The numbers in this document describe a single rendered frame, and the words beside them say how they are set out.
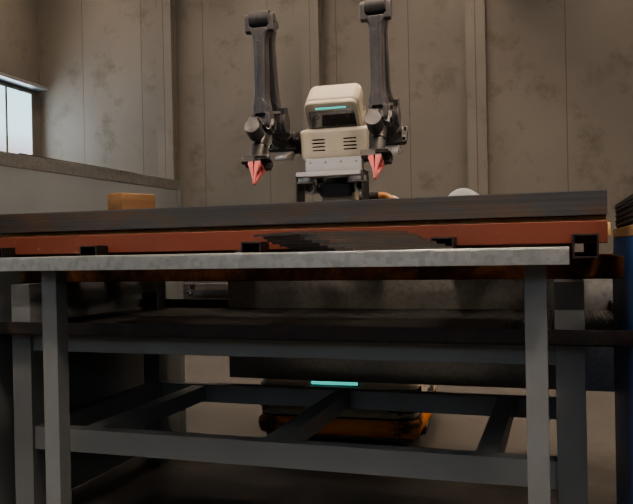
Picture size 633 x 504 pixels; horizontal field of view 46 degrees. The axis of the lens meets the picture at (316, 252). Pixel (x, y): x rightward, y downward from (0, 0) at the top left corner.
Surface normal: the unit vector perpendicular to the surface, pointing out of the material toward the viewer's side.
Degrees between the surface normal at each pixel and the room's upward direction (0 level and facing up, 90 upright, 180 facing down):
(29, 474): 90
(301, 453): 90
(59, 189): 90
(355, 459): 90
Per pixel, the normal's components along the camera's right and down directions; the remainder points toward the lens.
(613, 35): -0.28, 0.01
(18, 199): 0.95, -0.02
